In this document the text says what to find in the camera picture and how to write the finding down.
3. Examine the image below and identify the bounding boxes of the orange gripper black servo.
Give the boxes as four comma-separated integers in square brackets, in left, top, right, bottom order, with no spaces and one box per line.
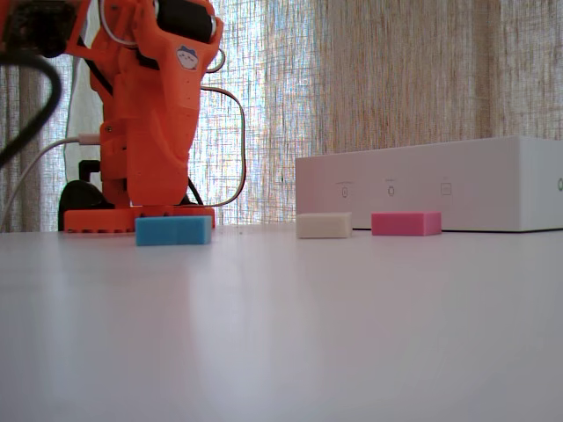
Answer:
[74,0,223,207]

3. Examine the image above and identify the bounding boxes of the blue foam cuboid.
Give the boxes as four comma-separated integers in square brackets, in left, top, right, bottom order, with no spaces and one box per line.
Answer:
[135,215,213,246]

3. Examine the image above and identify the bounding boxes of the cream white foam cuboid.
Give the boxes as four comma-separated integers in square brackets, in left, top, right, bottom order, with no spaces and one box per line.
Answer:
[296,212,354,239]

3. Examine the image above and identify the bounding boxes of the pink foam cuboid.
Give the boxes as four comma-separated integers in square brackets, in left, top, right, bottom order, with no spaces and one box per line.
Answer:
[371,211,442,236]

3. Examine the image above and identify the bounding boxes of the white box bin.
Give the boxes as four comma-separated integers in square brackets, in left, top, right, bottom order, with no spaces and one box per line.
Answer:
[295,135,563,233]

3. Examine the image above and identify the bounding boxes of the white hanging cloth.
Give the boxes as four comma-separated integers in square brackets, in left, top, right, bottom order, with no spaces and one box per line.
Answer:
[63,56,105,186]

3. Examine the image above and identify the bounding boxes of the black table clamp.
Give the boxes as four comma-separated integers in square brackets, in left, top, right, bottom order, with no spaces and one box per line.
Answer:
[58,160,115,232]

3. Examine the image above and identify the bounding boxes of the white USB cable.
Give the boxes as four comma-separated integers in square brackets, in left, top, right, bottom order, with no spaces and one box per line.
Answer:
[0,134,101,232]

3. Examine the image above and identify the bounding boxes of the thick black cable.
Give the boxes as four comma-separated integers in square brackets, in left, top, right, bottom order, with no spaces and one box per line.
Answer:
[0,55,62,168]

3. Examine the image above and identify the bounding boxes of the thin servo wire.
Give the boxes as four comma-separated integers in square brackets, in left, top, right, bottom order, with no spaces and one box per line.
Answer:
[193,47,247,207]

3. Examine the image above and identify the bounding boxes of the orange robot base plate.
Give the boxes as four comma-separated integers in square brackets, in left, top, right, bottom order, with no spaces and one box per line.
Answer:
[63,205,216,234]

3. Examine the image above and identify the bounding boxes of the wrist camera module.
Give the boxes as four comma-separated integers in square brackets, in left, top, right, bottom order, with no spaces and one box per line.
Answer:
[0,0,78,61]

